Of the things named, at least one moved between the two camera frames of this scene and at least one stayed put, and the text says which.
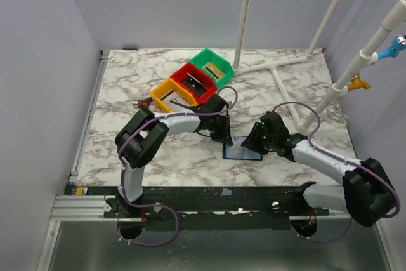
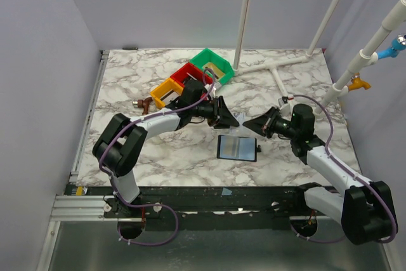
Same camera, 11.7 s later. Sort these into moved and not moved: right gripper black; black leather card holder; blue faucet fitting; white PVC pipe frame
Moved: right gripper black
Not moved: white PVC pipe frame; blue faucet fitting; black leather card holder
